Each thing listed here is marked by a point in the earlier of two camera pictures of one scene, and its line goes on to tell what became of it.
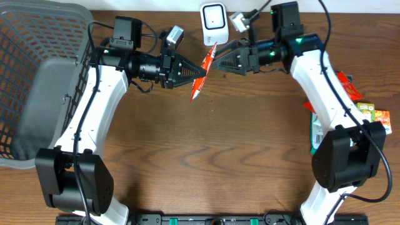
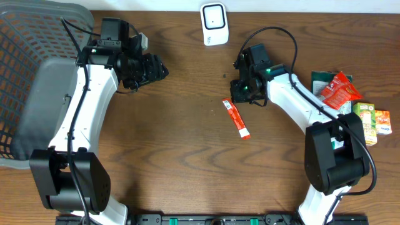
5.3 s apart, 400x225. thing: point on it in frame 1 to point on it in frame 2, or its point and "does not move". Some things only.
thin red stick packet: x=198 y=82 to x=237 y=118
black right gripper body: x=265 y=50 to x=244 y=92
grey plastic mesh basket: x=44 y=58 does not move
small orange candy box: x=384 y=117 does not move
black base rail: x=216 y=219 does not move
